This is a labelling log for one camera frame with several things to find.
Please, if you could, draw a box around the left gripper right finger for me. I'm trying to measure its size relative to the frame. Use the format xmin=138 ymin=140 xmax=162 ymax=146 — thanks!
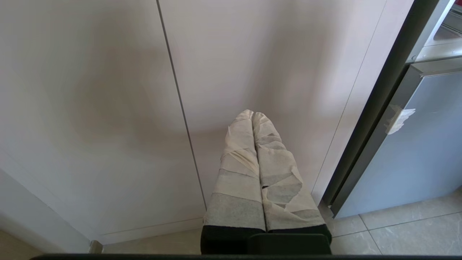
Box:
xmin=248 ymin=112 xmax=332 ymax=255

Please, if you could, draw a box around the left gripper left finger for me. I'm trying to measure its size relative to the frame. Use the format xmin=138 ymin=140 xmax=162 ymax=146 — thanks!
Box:
xmin=201 ymin=109 xmax=267 ymax=255

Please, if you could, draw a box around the grey fridge drawer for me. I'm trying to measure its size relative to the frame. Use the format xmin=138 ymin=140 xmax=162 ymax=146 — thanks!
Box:
xmin=330 ymin=57 xmax=462 ymax=219

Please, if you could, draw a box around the grey fridge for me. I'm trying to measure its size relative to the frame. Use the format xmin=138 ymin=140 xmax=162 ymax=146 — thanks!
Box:
xmin=322 ymin=0 xmax=462 ymax=219

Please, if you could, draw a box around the white cabinet side panel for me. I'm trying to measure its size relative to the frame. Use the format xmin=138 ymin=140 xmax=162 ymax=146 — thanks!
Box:
xmin=311 ymin=0 xmax=415 ymax=206

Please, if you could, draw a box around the white cabinet door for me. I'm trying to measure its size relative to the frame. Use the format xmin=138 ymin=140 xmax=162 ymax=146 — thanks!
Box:
xmin=0 ymin=0 xmax=206 ymax=241
xmin=158 ymin=0 xmax=387 ymax=208

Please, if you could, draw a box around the white tape piece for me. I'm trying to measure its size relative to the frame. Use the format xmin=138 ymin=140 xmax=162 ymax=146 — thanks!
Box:
xmin=385 ymin=105 xmax=416 ymax=135

